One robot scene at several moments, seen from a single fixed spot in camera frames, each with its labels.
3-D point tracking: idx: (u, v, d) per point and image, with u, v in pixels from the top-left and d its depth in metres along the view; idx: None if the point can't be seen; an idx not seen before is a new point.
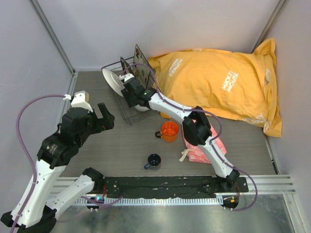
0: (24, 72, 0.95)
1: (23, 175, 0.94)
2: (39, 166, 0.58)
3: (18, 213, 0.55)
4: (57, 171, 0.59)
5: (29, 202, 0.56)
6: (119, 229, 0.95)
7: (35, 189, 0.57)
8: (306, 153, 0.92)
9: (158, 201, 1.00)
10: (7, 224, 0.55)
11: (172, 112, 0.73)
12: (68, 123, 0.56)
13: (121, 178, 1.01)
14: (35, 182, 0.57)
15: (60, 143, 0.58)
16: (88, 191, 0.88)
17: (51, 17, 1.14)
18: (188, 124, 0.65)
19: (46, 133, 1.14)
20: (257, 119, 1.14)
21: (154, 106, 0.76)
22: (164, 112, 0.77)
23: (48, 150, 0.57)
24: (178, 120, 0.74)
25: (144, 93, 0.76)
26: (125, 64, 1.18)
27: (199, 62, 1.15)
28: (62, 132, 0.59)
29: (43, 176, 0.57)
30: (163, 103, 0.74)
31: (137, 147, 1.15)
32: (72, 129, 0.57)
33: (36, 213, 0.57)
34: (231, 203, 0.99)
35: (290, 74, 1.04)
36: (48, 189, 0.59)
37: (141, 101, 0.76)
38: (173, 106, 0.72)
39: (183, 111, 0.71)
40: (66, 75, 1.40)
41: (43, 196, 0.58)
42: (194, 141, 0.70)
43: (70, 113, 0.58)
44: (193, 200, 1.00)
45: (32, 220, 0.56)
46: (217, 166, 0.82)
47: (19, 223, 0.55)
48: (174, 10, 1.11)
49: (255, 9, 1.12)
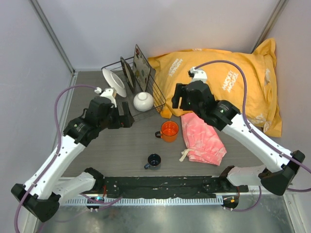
0: (24, 72, 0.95)
1: (24, 175, 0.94)
2: (64, 140, 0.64)
3: (33, 182, 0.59)
4: (78, 148, 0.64)
5: (47, 174, 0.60)
6: (119, 229, 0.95)
7: (56, 161, 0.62)
8: (306, 154, 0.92)
9: (158, 201, 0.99)
10: (18, 194, 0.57)
11: (263, 152, 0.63)
12: (95, 106, 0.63)
13: (121, 178, 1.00)
14: (57, 154, 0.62)
15: (86, 124, 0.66)
16: (87, 190, 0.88)
17: (51, 17, 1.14)
18: (287, 176, 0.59)
19: (46, 133, 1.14)
20: (257, 119, 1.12)
21: (232, 131, 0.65)
22: (241, 142, 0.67)
23: (75, 127, 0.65)
24: (265, 161, 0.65)
25: (219, 110, 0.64)
26: (125, 64, 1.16)
27: (199, 62, 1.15)
28: (88, 116, 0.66)
29: (67, 150, 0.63)
30: (252, 135, 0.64)
31: (137, 146, 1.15)
32: (97, 113, 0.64)
33: (49, 187, 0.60)
34: (231, 203, 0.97)
35: (290, 74, 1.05)
36: (65, 164, 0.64)
37: (213, 119, 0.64)
38: (267, 145, 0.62)
39: (280, 155, 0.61)
40: (66, 76, 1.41)
41: (60, 170, 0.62)
42: (278, 191, 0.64)
43: (96, 99, 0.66)
44: (193, 200, 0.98)
45: (44, 192, 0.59)
46: (240, 181, 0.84)
47: (31, 193, 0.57)
48: (174, 10, 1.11)
49: (255, 9, 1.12)
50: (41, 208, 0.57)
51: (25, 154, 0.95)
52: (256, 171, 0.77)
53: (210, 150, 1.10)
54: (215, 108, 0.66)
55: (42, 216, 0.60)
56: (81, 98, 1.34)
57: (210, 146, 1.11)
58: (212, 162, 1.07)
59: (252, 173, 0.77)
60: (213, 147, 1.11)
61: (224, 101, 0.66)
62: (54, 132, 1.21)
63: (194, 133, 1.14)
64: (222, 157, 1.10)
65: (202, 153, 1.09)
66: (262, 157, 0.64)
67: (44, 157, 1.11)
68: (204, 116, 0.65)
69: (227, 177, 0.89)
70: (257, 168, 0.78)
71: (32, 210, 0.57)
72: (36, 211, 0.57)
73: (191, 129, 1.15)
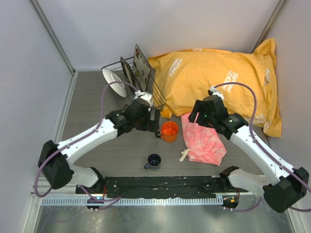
0: (24, 72, 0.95)
1: (24, 175, 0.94)
2: (105, 122, 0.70)
3: (68, 143, 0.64)
4: (111, 134, 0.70)
5: (81, 141, 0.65)
6: (119, 229, 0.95)
7: (92, 135, 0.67)
8: (306, 154, 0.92)
9: (158, 201, 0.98)
10: (48, 150, 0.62)
11: (263, 162, 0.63)
12: (138, 104, 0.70)
13: (121, 178, 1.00)
14: (95, 130, 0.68)
15: (125, 117, 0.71)
16: (87, 185, 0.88)
17: (51, 17, 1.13)
18: (284, 188, 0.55)
19: (46, 133, 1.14)
20: (257, 119, 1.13)
21: (237, 140, 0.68)
22: (247, 153, 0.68)
23: (116, 116, 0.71)
24: (266, 173, 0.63)
25: (229, 120, 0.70)
26: (125, 64, 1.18)
27: (199, 62, 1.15)
28: (129, 111, 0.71)
29: (105, 129, 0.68)
30: (253, 144, 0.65)
31: (137, 147, 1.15)
32: (137, 110, 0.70)
33: (77, 154, 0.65)
34: (231, 203, 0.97)
35: (290, 74, 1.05)
36: (97, 141, 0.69)
37: (222, 127, 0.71)
38: (268, 156, 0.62)
39: (280, 168, 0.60)
40: (66, 75, 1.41)
41: (90, 144, 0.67)
42: (278, 205, 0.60)
43: (140, 100, 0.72)
44: (193, 200, 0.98)
45: (72, 157, 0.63)
46: (239, 183, 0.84)
47: (61, 152, 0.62)
48: (174, 10, 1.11)
49: (255, 9, 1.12)
50: (61, 170, 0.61)
51: (25, 154, 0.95)
52: (262, 181, 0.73)
53: (210, 150, 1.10)
54: (226, 117, 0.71)
55: (57, 181, 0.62)
56: (81, 98, 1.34)
57: (210, 147, 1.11)
58: (212, 161, 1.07)
59: (254, 182, 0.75)
60: (213, 147, 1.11)
61: (235, 114, 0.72)
62: (54, 132, 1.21)
63: (194, 133, 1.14)
64: (222, 157, 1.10)
65: (202, 153, 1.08)
66: (264, 169, 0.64)
67: None
68: (214, 124, 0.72)
69: (229, 176, 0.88)
70: (262, 177, 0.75)
71: (55, 169, 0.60)
72: (59, 171, 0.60)
73: (190, 129, 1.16)
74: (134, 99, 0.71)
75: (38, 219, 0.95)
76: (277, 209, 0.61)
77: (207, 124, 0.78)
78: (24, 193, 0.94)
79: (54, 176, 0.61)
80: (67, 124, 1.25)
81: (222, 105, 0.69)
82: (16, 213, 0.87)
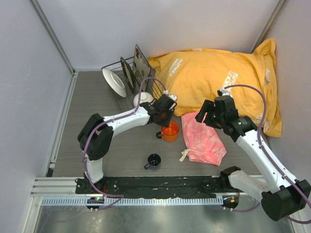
0: (24, 72, 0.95)
1: (23, 175, 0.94)
2: (140, 109, 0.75)
3: (112, 118, 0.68)
4: (143, 120, 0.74)
5: (123, 119, 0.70)
6: (119, 229, 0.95)
7: (131, 116, 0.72)
8: (306, 154, 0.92)
9: (158, 201, 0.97)
10: (95, 120, 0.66)
11: (266, 169, 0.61)
12: (166, 98, 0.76)
13: (121, 178, 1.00)
14: (133, 112, 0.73)
15: (155, 108, 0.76)
16: (95, 178, 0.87)
17: (51, 17, 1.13)
18: (282, 197, 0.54)
19: (46, 133, 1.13)
20: (257, 119, 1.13)
21: (243, 143, 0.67)
22: (252, 158, 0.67)
23: (148, 106, 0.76)
24: (267, 181, 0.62)
25: (237, 122, 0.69)
26: (125, 64, 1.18)
27: (199, 62, 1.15)
28: (158, 103, 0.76)
29: (141, 114, 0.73)
30: (259, 150, 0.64)
31: (137, 147, 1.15)
32: (165, 104, 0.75)
33: (117, 130, 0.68)
34: (231, 203, 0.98)
35: (290, 74, 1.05)
36: (133, 123, 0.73)
37: (230, 128, 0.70)
38: (272, 163, 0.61)
39: (283, 177, 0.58)
40: (66, 75, 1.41)
41: (128, 124, 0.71)
42: (273, 212, 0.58)
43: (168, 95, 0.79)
44: (193, 200, 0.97)
45: (114, 130, 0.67)
46: (239, 184, 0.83)
47: (107, 124, 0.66)
48: (174, 10, 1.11)
49: (255, 9, 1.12)
50: (106, 141, 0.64)
51: (25, 155, 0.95)
52: (261, 187, 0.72)
53: (210, 150, 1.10)
54: (235, 120, 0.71)
55: (96, 152, 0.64)
56: (81, 98, 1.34)
57: (210, 147, 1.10)
58: (212, 161, 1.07)
59: (254, 185, 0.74)
60: (213, 147, 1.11)
61: (245, 117, 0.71)
62: (54, 132, 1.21)
63: (194, 133, 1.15)
64: (222, 157, 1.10)
65: (202, 153, 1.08)
66: (266, 176, 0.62)
67: (44, 157, 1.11)
68: (223, 124, 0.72)
69: (229, 176, 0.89)
70: (262, 183, 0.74)
71: (100, 138, 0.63)
72: (104, 141, 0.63)
73: (190, 129, 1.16)
74: (162, 94, 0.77)
75: (38, 219, 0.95)
76: (272, 216, 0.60)
77: (214, 124, 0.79)
78: (24, 193, 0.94)
79: (96, 146, 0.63)
80: (67, 124, 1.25)
81: (233, 106, 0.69)
82: (16, 213, 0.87)
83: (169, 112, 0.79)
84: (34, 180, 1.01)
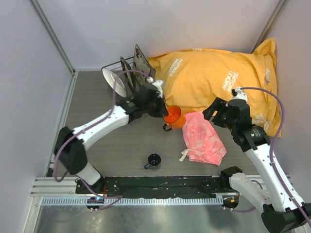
0: (24, 72, 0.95)
1: (23, 175, 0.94)
2: (116, 109, 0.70)
3: (83, 128, 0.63)
4: (122, 121, 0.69)
5: (95, 127, 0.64)
6: (119, 229, 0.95)
7: (106, 120, 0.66)
8: (306, 154, 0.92)
9: (158, 201, 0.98)
10: (64, 135, 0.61)
11: (274, 188, 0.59)
12: (145, 90, 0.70)
13: (121, 178, 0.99)
14: (108, 116, 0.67)
15: (135, 103, 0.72)
16: (90, 183, 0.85)
17: (51, 17, 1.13)
18: (286, 219, 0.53)
19: (46, 133, 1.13)
20: (257, 119, 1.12)
21: (253, 157, 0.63)
22: (259, 172, 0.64)
23: (126, 103, 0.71)
24: (272, 198, 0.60)
25: (250, 133, 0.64)
26: (125, 64, 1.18)
27: (199, 62, 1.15)
28: (137, 97, 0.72)
29: (116, 115, 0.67)
30: (269, 167, 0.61)
31: (137, 147, 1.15)
32: (146, 96, 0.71)
33: (93, 140, 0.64)
34: (231, 203, 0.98)
35: (290, 74, 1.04)
36: (110, 127, 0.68)
37: (241, 138, 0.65)
38: (282, 183, 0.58)
39: (290, 198, 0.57)
40: (66, 75, 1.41)
41: (104, 130, 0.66)
42: (274, 228, 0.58)
43: (146, 85, 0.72)
44: (193, 200, 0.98)
45: (88, 141, 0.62)
46: (240, 190, 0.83)
47: (78, 137, 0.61)
48: (174, 10, 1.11)
49: (255, 9, 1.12)
50: (77, 154, 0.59)
51: (25, 155, 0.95)
52: (263, 197, 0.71)
53: (210, 150, 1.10)
54: (248, 130, 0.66)
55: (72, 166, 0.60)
56: (81, 98, 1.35)
57: (210, 147, 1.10)
58: (212, 161, 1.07)
59: (256, 194, 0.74)
60: (213, 147, 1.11)
61: (258, 128, 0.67)
62: (54, 132, 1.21)
63: (194, 133, 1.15)
64: (222, 157, 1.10)
65: (202, 153, 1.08)
66: (271, 192, 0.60)
67: (44, 157, 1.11)
68: (233, 132, 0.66)
69: (230, 178, 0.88)
70: (265, 194, 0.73)
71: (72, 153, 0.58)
72: (76, 156, 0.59)
73: (191, 129, 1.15)
74: (141, 85, 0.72)
75: (38, 219, 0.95)
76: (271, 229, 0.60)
77: (222, 124, 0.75)
78: (24, 193, 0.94)
79: (71, 161, 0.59)
80: (67, 123, 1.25)
81: (248, 115, 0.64)
82: (16, 213, 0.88)
83: (153, 102, 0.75)
84: (34, 180, 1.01)
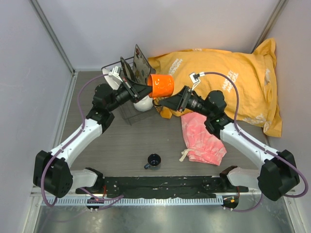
0: (24, 72, 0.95)
1: (23, 175, 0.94)
2: (88, 122, 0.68)
3: (60, 147, 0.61)
4: (97, 131, 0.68)
5: (73, 143, 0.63)
6: (118, 229, 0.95)
7: (81, 135, 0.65)
8: (305, 154, 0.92)
9: (158, 201, 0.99)
10: (43, 159, 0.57)
11: (249, 150, 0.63)
12: (99, 100, 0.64)
13: (121, 178, 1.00)
14: (81, 129, 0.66)
15: (102, 113, 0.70)
16: (88, 186, 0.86)
17: (51, 17, 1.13)
18: (269, 169, 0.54)
19: (46, 133, 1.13)
20: (257, 119, 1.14)
21: (225, 135, 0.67)
22: (236, 147, 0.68)
23: (95, 114, 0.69)
24: (256, 162, 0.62)
25: (216, 121, 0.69)
26: (126, 64, 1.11)
27: (199, 62, 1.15)
28: (98, 107, 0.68)
29: (91, 127, 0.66)
30: (238, 135, 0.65)
31: (137, 147, 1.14)
32: (104, 103, 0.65)
33: (73, 156, 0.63)
34: (231, 203, 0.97)
35: (290, 74, 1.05)
36: (87, 140, 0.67)
37: (211, 127, 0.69)
38: (253, 143, 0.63)
39: (265, 152, 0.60)
40: (66, 75, 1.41)
41: (82, 145, 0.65)
42: (271, 191, 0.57)
43: (98, 91, 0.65)
44: (193, 200, 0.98)
45: (68, 160, 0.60)
46: (239, 181, 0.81)
47: (58, 158, 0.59)
48: (175, 10, 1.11)
49: (255, 9, 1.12)
50: (64, 174, 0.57)
51: (25, 155, 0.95)
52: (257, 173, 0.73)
53: (210, 150, 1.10)
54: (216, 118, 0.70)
55: (60, 189, 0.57)
56: (82, 99, 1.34)
57: (210, 147, 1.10)
58: (212, 161, 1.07)
59: (253, 175, 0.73)
60: (213, 147, 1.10)
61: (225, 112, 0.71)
62: (54, 132, 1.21)
63: (194, 133, 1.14)
64: (222, 157, 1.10)
65: (202, 153, 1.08)
66: (252, 157, 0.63)
67: None
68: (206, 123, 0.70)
69: (228, 175, 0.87)
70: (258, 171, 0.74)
71: (56, 174, 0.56)
72: (60, 176, 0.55)
73: (190, 129, 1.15)
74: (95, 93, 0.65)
75: (38, 219, 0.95)
76: (272, 197, 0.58)
77: None
78: (24, 193, 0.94)
79: (56, 183, 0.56)
80: (67, 123, 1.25)
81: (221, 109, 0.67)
82: (16, 213, 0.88)
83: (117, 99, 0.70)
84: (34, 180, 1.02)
